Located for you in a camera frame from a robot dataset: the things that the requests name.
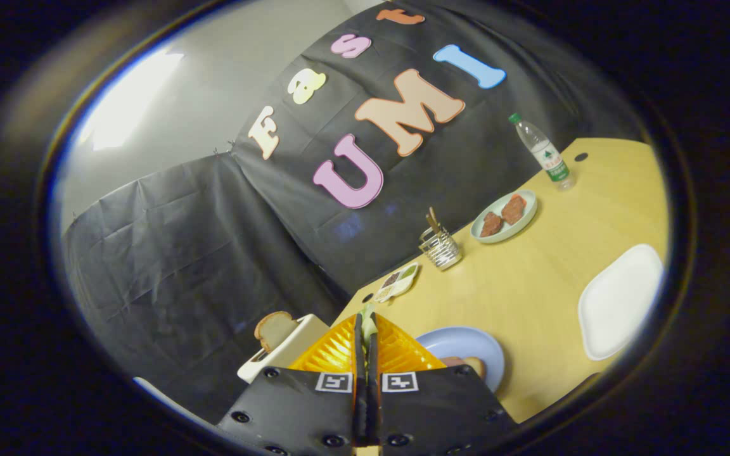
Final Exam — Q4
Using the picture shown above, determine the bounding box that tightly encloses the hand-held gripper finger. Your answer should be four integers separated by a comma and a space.
216, 313, 367, 456
366, 313, 519, 452

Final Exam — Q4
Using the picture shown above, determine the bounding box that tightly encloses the pale green lettuce piece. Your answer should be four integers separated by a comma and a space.
361, 304, 378, 346

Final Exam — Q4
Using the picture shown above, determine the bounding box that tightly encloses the white toaster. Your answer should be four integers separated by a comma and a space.
237, 313, 331, 384

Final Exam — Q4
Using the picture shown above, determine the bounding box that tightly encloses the light blue round plate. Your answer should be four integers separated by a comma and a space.
416, 326, 506, 394

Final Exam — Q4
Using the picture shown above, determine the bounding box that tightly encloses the small divided sauce tray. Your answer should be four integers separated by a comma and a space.
374, 262, 420, 303

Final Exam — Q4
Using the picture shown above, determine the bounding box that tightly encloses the toast bread slice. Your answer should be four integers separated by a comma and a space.
253, 310, 300, 354

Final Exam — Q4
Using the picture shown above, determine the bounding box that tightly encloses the pale green round plate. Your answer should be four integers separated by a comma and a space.
470, 189, 539, 244

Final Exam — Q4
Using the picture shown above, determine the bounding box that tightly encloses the black backdrop cloth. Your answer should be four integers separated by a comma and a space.
61, 0, 648, 422

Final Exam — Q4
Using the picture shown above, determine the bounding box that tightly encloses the white square plate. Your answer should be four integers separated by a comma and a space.
577, 244, 665, 362

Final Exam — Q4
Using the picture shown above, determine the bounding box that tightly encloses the clear water bottle green cap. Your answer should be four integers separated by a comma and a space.
508, 113, 577, 192

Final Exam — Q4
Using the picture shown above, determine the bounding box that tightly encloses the metal wire utensil holder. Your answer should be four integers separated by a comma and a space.
419, 225, 463, 272

